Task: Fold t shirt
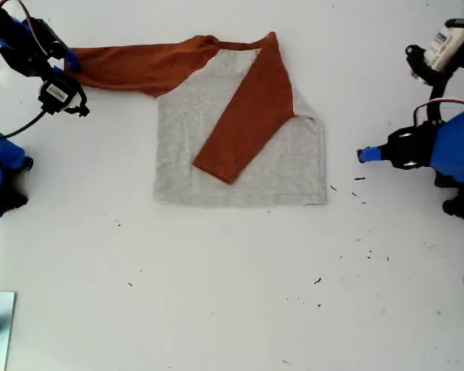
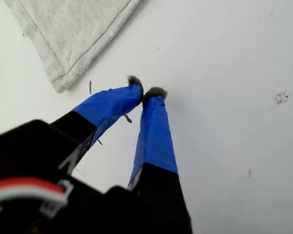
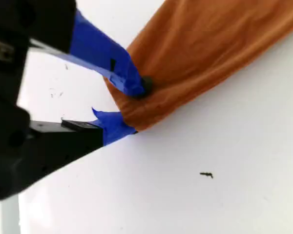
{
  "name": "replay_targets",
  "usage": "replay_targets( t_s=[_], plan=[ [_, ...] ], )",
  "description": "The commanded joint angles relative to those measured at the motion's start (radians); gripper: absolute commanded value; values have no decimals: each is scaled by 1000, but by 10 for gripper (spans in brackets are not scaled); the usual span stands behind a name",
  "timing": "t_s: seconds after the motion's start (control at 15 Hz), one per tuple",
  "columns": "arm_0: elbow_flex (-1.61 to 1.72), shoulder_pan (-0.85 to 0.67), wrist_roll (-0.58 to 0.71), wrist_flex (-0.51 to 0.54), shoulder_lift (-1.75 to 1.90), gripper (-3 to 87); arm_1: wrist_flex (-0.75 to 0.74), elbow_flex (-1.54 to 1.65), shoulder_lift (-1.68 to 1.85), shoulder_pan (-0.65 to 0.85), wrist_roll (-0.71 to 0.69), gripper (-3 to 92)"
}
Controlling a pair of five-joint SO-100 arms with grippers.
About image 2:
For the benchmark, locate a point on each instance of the grey shirt with brown sleeves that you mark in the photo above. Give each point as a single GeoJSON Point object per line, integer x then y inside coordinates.
{"type": "Point", "coordinates": [70, 31]}

